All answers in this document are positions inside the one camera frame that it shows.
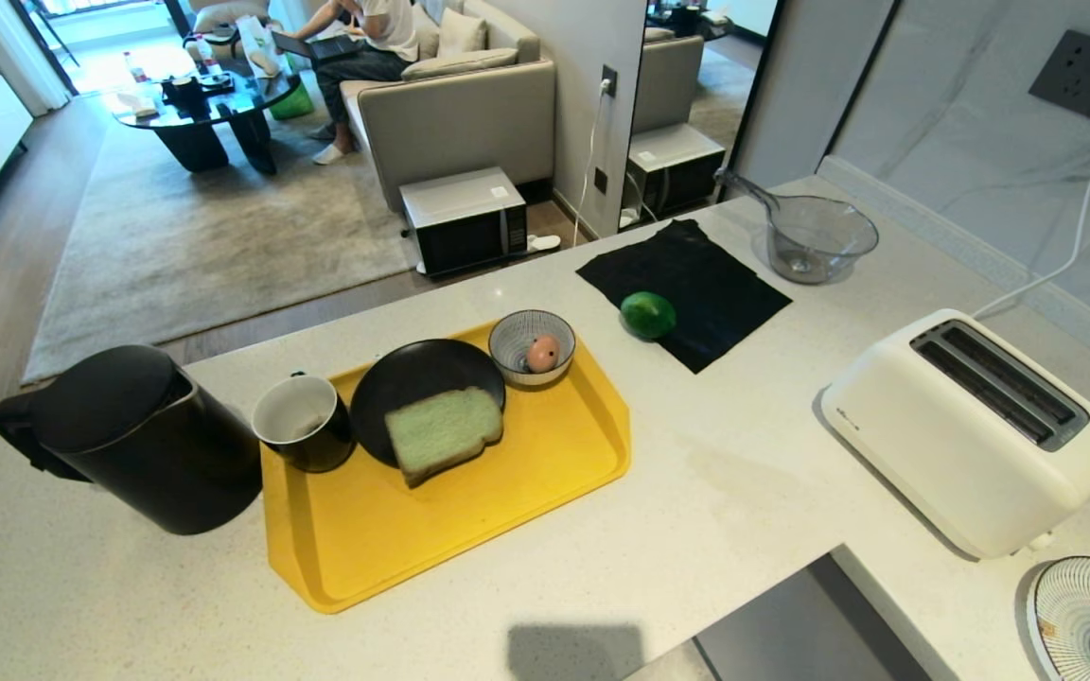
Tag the brown egg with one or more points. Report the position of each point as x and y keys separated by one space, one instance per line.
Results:
x=542 y=354

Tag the green lime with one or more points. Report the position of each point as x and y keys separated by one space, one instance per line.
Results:
x=647 y=314

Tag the green bread slice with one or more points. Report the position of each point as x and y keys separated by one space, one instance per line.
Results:
x=443 y=433

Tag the black mug white inside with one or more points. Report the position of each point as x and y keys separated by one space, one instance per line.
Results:
x=304 y=426

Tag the black electric kettle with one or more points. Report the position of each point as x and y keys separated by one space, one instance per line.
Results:
x=143 y=445

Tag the small patterned white bowl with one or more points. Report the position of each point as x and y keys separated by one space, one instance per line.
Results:
x=511 y=352

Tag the black round plate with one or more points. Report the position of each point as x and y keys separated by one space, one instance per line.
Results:
x=413 y=378

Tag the silver black microwave oven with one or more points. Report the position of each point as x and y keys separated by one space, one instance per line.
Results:
x=465 y=222

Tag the black cloth mat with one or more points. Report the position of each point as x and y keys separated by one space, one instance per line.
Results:
x=706 y=284

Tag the yellow plastic tray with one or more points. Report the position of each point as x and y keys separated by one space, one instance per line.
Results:
x=469 y=530

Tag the grey fabric sofa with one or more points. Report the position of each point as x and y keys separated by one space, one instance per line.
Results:
x=460 y=113

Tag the clear glass measuring bowl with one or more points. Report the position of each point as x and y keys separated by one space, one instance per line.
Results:
x=815 y=241

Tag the beige sofa cushion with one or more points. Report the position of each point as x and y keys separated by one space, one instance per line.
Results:
x=462 y=33

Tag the person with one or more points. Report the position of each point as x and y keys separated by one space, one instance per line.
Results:
x=356 y=57

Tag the green bag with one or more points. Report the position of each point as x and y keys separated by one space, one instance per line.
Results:
x=294 y=102

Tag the grey floor rug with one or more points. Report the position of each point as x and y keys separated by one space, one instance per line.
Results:
x=214 y=236

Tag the dark laptop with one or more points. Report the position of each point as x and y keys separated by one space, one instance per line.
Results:
x=313 y=44

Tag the black glass coffee table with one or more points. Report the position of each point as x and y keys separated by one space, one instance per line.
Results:
x=209 y=109

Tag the white two-slot toaster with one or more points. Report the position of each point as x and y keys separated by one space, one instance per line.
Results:
x=961 y=445

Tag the patterned blue white plate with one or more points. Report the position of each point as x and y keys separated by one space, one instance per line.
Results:
x=1089 y=619

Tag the dark wall socket panel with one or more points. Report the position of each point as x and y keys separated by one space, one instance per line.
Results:
x=1080 y=71

